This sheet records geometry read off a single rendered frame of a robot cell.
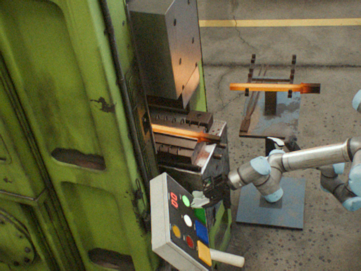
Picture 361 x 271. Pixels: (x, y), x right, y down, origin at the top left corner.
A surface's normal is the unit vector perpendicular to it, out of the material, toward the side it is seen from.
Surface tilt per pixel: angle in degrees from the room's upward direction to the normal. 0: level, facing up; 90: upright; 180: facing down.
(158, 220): 30
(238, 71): 0
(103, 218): 90
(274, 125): 0
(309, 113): 0
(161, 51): 90
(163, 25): 90
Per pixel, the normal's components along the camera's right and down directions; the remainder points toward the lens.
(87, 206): -0.36, 0.67
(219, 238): -0.11, -0.72
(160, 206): -0.60, -0.56
